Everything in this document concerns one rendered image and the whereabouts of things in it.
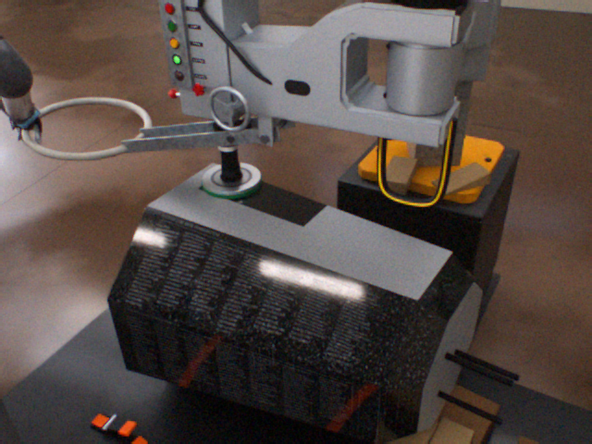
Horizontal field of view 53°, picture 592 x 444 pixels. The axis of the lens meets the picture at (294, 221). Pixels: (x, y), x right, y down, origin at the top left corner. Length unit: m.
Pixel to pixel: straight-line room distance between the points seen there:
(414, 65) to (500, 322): 1.64
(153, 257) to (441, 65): 1.11
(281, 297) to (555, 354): 1.46
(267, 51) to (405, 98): 0.42
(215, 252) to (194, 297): 0.16
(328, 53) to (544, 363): 1.72
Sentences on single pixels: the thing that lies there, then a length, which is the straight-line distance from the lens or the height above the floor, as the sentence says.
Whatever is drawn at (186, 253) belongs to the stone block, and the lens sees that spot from 2.00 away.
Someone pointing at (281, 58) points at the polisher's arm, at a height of 1.40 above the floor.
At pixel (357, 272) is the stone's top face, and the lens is 1.76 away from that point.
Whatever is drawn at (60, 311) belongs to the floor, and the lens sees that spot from 3.16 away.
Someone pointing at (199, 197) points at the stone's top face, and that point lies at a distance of 2.14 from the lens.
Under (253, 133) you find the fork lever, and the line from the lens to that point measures 1.97.
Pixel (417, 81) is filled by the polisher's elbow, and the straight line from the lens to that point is 1.64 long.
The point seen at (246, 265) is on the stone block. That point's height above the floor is 0.81.
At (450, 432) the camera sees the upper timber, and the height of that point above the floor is 0.22.
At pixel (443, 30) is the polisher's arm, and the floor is 1.53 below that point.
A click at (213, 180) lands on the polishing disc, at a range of 2.17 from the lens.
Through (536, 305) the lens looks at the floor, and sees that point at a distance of 3.10.
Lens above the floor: 1.99
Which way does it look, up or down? 35 degrees down
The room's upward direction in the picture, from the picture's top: 2 degrees counter-clockwise
